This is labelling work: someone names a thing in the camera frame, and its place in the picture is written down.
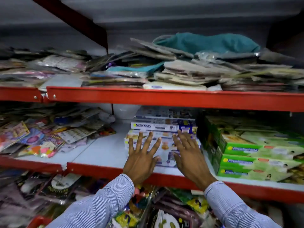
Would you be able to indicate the person's right thumb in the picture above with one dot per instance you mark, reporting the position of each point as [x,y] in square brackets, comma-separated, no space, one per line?
[177,163]

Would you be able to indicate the white plastic bag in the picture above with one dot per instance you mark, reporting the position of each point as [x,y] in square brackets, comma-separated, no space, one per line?
[125,111]

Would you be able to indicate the blue and white wrap box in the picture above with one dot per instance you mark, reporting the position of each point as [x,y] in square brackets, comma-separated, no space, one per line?
[154,125]

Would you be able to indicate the person's left little finger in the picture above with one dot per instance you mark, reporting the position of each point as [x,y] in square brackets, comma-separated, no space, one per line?
[131,147]

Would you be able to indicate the stack of green boxes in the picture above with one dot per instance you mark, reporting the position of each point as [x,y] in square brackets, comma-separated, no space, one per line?
[249,149]

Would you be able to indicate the person's left hand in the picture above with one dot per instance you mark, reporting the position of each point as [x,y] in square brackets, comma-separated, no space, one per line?
[139,165]

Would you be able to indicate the pile of colourful party packets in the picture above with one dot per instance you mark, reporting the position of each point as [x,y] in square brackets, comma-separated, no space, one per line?
[47,135]

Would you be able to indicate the dark red diagonal brace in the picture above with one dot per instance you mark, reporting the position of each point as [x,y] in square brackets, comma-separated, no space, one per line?
[78,21]

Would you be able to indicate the red metal shelf rack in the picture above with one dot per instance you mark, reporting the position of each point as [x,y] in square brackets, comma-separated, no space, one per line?
[19,93]
[166,98]

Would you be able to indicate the picture printed wrap box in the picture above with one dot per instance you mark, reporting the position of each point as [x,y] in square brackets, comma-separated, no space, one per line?
[166,112]

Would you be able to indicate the person's right hand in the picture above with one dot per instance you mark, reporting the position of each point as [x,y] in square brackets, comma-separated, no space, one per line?
[192,163]

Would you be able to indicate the pile of grey flat packets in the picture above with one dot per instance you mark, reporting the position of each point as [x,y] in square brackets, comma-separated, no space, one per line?
[201,71]

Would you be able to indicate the teal flat packet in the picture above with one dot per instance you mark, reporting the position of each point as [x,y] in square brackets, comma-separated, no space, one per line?
[140,68]

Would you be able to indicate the person's right forearm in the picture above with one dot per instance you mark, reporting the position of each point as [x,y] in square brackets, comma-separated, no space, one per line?
[232,208]

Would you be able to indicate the pile of bright balloon packets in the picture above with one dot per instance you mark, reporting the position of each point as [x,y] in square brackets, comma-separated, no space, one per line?
[171,211]

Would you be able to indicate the person's left thumb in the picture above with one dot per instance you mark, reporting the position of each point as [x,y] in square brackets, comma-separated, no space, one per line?
[156,161]

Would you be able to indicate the pile of dark party packets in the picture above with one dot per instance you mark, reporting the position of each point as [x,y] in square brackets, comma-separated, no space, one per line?
[42,189]

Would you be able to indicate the pile of pale plastic packets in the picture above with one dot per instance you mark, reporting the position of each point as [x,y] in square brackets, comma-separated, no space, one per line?
[42,66]

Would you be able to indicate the person's left middle finger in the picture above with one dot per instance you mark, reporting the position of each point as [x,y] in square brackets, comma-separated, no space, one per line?
[147,141]

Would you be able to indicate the teal cloth bag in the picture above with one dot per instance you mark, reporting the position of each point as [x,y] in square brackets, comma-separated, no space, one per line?
[206,42]

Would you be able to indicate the flat white box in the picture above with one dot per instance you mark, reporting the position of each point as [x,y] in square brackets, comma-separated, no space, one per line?
[171,86]

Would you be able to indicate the person's left forearm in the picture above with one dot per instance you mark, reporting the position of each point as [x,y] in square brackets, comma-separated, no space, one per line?
[99,206]

